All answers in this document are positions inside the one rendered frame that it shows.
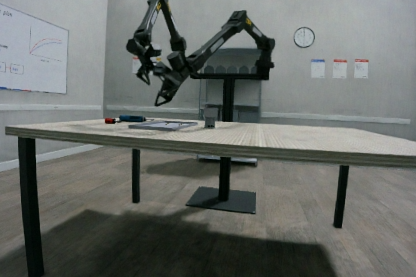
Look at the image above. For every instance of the grey metal l-bracket with holes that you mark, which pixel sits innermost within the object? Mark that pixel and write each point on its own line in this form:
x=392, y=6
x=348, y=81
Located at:
x=210, y=112

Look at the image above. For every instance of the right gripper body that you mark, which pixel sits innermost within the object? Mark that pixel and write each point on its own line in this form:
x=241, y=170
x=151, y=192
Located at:
x=150, y=65

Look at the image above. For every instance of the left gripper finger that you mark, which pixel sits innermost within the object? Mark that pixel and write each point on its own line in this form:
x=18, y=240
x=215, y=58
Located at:
x=170, y=83
x=167, y=100

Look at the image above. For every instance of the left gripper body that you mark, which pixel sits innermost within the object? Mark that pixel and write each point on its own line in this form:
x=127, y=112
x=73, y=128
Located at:
x=178, y=81

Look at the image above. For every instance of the blue screwdriver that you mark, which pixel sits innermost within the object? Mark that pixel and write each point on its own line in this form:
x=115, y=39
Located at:
x=128, y=118

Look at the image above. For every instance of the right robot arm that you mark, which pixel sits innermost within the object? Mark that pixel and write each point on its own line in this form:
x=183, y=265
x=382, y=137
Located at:
x=177, y=43

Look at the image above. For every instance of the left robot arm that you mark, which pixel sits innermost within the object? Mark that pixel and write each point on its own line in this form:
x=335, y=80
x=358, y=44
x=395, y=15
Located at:
x=197, y=59

